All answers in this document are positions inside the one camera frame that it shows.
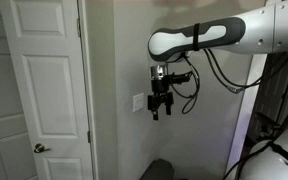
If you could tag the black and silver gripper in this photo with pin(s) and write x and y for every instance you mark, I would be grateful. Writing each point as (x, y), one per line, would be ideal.
(159, 85)

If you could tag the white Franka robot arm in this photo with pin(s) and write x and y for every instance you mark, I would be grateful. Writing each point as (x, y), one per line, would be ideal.
(250, 30)

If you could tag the dark box on floor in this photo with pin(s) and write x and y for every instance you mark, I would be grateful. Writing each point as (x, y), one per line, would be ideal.
(158, 170)

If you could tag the metal door hinge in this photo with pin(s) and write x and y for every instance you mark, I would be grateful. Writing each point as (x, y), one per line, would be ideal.
(78, 27)
(88, 136)

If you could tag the white doorway trim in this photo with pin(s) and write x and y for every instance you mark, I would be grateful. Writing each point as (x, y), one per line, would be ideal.
(245, 110)

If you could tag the white panel door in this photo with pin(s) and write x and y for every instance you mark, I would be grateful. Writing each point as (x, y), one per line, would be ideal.
(44, 90)

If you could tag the white light switch plate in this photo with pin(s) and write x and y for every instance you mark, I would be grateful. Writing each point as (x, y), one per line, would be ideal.
(138, 102)

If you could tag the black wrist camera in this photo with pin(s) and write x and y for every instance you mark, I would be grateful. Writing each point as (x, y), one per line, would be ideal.
(180, 78)

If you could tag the white door frame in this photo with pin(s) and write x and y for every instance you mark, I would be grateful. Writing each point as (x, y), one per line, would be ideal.
(89, 90)

